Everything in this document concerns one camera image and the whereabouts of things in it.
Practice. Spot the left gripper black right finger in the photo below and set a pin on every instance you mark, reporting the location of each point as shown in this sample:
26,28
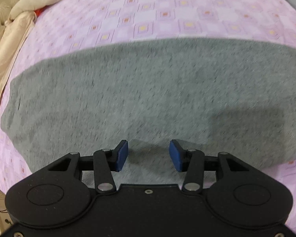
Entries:
178,156

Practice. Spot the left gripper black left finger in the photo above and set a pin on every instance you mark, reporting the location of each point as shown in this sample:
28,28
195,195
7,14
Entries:
121,154

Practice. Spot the purple patterned bed sheet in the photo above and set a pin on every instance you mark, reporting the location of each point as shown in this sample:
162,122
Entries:
75,25

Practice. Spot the beige satin pillow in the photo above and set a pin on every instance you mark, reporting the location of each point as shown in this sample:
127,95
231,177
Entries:
11,42

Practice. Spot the red cloth item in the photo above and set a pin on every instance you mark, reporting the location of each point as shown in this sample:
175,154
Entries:
38,12

